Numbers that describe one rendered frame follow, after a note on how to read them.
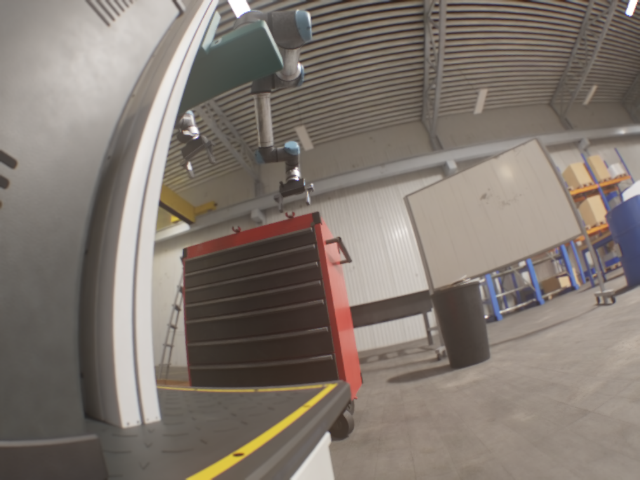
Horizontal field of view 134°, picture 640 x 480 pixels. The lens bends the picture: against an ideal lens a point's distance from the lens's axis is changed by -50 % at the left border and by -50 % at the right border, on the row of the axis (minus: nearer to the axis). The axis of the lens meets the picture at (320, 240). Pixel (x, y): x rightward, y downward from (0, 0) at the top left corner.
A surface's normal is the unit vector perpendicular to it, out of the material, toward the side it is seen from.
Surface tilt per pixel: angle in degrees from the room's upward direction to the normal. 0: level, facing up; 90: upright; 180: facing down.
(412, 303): 90
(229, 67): 180
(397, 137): 90
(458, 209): 90
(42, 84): 90
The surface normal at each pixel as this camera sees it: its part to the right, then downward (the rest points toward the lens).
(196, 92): 0.15, 0.92
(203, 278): -0.25, -0.33
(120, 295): 0.96, -0.23
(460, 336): -0.65, -0.12
